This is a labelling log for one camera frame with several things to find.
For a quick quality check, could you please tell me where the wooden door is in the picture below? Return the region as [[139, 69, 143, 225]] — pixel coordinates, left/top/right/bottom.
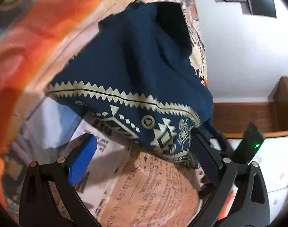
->
[[213, 76, 288, 138]]

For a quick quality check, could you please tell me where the printed newspaper bedspread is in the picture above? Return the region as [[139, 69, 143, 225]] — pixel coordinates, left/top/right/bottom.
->
[[0, 0, 212, 226]]

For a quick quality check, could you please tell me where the navy patterned garment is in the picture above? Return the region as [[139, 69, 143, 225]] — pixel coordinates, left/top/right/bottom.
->
[[47, 1, 213, 168]]

